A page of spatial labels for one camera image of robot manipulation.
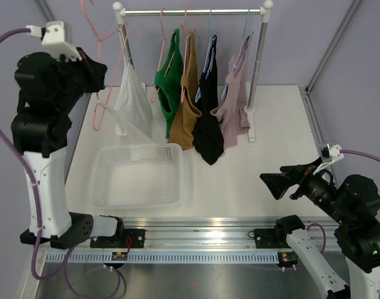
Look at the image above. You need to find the pink tank top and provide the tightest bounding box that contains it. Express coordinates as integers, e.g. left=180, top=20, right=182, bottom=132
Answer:
left=211, top=36, right=252, bottom=149

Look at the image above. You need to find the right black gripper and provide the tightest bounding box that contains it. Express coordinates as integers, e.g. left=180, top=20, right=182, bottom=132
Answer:
left=260, top=154, right=352, bottom=224

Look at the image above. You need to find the aluminium mounting rail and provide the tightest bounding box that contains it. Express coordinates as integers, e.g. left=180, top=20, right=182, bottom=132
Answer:
left=32, top=216, right=343, bottom=252

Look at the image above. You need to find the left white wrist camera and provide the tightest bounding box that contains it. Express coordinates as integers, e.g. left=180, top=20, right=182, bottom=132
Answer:
left=26, top=21, right=82, bottom=62

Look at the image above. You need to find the white slotted cable duct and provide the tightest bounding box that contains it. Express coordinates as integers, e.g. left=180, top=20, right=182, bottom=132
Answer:
left=45, top=251, right=280, bottom=264

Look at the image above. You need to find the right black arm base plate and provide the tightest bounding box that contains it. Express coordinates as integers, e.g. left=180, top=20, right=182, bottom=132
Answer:
left=247, top=229, right=290, bottom=249

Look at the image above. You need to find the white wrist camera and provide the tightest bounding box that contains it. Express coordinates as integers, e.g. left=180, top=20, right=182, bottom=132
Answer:
left=26, top=21, right=82, bottom=62
left=313, top=144, right=344, bottom=175

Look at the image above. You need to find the blue hanger under black top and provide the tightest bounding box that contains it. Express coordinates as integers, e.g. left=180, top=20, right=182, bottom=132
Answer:
left=195, top=6, right=214, bottom=103

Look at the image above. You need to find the pink hanger under brown top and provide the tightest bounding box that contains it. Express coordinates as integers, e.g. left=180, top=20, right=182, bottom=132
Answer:
left=181, top=9, right=194, bottom=104

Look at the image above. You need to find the pink wire hanger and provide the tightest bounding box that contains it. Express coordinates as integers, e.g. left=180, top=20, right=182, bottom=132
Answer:
left=80, top=0, right=131, bottom=131

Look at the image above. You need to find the white metal clothes rack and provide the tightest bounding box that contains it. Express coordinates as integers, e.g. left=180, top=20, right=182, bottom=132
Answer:
left=112, top=1, right=273, bottom=143

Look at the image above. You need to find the black tank top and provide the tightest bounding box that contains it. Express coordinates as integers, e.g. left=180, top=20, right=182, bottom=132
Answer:
left=192, top=35, right=224, bottom=165

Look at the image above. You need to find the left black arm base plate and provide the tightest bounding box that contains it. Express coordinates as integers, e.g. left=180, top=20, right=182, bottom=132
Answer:
left=90, top=229, right=146, bottom=249

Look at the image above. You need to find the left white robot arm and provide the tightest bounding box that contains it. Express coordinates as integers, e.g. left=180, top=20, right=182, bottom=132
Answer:
left=11, top=50, right=125, bottom=249

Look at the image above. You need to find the green tank top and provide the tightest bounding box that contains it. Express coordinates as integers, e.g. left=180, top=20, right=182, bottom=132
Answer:
left=154, top=28, right=184, bottom=139

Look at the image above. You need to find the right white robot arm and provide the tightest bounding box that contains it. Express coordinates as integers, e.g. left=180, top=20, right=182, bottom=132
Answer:
left=260, top=164, right=380, bottom=298

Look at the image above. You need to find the brown tank top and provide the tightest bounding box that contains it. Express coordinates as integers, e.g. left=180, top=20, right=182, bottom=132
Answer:
left=169, top=31, right=202, bottom=150

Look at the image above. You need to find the white tank top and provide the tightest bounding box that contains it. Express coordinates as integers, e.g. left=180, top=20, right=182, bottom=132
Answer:
left=96, top=27, right=153, bottom=143

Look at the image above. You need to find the blue hanger under pink top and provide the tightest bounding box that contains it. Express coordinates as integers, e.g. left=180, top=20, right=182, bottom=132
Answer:
left=221, top=9, right=253, bottom=103

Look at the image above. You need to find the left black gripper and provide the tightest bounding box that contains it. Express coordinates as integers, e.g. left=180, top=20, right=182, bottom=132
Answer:
left=52, top=46, right=107, bottom=114

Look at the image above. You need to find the white plastic basket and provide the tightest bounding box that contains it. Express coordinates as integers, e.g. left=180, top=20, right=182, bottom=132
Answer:
left=88, top=143, right=184, bottom=209

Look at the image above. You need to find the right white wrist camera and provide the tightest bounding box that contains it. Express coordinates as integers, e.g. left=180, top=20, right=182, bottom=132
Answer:
left=313, top=144, right=344, bottom=175

